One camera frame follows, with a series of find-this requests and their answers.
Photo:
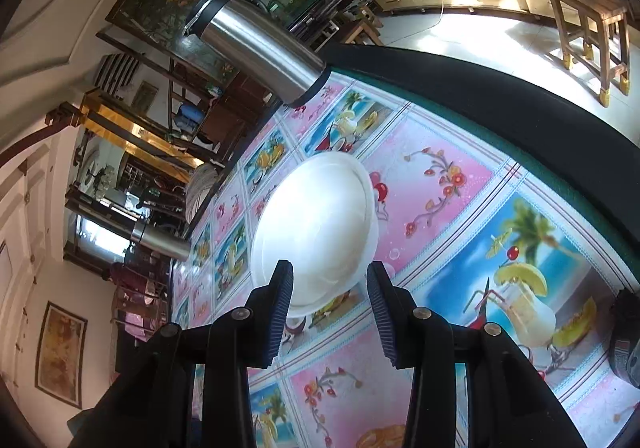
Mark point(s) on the dark round object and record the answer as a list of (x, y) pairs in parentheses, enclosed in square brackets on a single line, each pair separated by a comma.
[(627, 343)]

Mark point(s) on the small framed brown picture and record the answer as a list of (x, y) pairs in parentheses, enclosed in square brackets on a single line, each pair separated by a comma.
[(61, 355)]

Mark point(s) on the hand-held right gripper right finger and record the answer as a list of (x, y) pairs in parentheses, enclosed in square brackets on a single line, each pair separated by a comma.
[(382, 323)]

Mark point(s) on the large stainless steel thermos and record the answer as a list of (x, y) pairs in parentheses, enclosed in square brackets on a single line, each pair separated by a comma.
[(255, 53)]

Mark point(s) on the printed fruit cocktail tablecloth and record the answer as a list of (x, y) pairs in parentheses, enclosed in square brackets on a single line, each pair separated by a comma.
[(440, 168)]

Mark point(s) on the black electronic device stack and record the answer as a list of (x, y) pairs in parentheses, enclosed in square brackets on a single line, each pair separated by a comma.
[(320, 13)]

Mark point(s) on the wooden stool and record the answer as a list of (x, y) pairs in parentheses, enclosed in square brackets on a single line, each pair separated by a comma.
[(590, 13)]

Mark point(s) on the white paper bowl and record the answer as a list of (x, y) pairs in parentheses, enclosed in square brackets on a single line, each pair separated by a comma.
[(375, 223), (315, 233)]

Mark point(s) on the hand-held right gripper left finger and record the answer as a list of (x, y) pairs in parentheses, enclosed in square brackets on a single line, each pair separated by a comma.
[(280, 318)]

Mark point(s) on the small stainless steel thermos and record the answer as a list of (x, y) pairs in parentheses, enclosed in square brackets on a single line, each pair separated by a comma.
[(160, 242)]

